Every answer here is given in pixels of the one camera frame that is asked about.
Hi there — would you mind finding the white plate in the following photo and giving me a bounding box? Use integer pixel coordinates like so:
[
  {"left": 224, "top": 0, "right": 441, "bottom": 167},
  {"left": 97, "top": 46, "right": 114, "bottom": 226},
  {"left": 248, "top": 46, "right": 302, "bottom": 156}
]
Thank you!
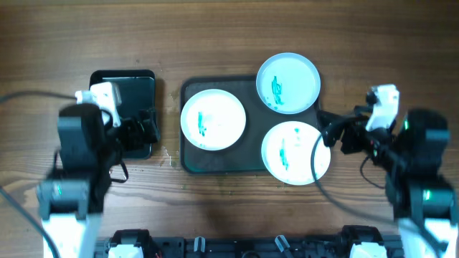
[
  {"left": 255, "top": 52, "right": 321, "bottom": 115},
  {"left": 180, "top": 89, "right": 247, "bottom": 151},
  {"left": 261, "top": 121, "right": 331, "bottom": 186}
]

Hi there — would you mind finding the white plate top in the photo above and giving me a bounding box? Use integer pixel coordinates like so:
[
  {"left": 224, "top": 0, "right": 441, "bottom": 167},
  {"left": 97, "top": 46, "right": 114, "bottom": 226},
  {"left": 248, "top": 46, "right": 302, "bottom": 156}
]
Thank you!
[{"left": 255, "top": 52, "right": 321, "bottom": 115}]

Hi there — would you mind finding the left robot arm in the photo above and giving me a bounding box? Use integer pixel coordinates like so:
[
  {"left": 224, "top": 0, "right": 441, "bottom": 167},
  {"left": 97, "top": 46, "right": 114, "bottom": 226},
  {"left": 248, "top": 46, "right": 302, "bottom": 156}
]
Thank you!
[{"left": 37, "top": 103, "right": 160, "bottom": 257}]

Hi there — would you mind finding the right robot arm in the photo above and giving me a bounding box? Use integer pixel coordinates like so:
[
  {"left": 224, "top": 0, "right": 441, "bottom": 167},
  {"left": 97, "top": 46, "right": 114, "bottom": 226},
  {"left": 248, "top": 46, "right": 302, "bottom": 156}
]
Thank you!
[{"left": 317, "top": 108, "right": 458, "bottom": 257}]

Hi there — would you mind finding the black water tray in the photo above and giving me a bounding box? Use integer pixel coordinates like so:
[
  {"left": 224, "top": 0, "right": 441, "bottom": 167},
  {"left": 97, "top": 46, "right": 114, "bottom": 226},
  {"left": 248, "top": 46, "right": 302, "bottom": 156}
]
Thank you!
[{"left": 90, "top": 70, "right": 156, "bottom": 160}]

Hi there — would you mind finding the large dark serving tray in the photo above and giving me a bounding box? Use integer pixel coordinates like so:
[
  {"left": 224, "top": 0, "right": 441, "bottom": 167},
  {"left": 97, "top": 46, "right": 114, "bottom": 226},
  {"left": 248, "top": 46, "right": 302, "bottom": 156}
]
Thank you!
[{"left": 179, "top": 75, "right": 321, "bottom": 175}]

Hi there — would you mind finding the black mounting rail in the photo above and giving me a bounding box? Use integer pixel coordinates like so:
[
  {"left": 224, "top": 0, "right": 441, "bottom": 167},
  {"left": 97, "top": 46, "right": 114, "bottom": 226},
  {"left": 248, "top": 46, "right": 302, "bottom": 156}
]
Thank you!
[{"left": 93, "top": 226, "right": 404, "bottom": 257}]

